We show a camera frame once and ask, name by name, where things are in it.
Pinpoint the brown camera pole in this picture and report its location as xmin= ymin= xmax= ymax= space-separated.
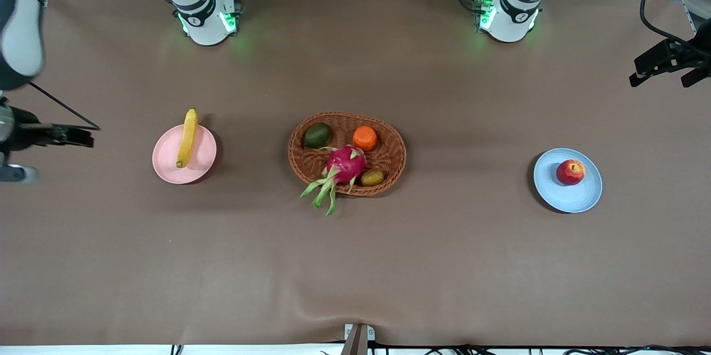
xmin=340 ymin=324 xmax=368 ymax=355

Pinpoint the pink dragon fruit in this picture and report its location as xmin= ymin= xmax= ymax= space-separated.
xmin=301 ymin=145 xmax=368 ymax=217

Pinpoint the metal table edge bracket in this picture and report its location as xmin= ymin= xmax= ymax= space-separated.
xmin=344 ymin=323 xmax=375 ymax=342

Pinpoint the light blue plate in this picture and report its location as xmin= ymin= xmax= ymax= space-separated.
xmin=533 ymin=148 xmax=603 ymax=214

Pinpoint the brown table cloth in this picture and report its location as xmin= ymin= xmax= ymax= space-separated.
xmin=0 ymin=0 xmax=711 ymax=347

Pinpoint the yellow banana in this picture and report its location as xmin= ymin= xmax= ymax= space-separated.
xmin=176 ymin=108 xmax=198 ymax=169

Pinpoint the orange fruit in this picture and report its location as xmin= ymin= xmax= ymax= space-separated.
xmin=352 ymin=126 xmax=378 ymax=151

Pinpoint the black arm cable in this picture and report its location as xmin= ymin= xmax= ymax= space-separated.
xmin=639 ymin=0 xmax=711 ymax=49
xmin=27 ymin=82 xmax=102 ymax=131

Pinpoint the red apple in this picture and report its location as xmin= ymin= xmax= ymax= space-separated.
xmin=556 ymin=159 xmax=586 ymax=186

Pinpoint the brown wicker basket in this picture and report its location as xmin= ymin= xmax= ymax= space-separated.
xmin=287 ymin=110 xmax=407 ymax=197

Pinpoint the pink plate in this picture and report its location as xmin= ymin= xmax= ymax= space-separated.
xmin=152 ymin=123 xmax=218 ymax=185

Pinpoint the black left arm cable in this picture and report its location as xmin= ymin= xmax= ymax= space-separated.
xmin=639 ymin=0 xmax=711 ymax=49

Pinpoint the green avocado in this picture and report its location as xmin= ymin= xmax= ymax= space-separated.
xmin=303 ymin=122 xmax=334 ymax=149

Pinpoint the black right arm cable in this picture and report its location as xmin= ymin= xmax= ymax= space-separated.
xmin=27 ymin=82 xmax=102 ymax=131

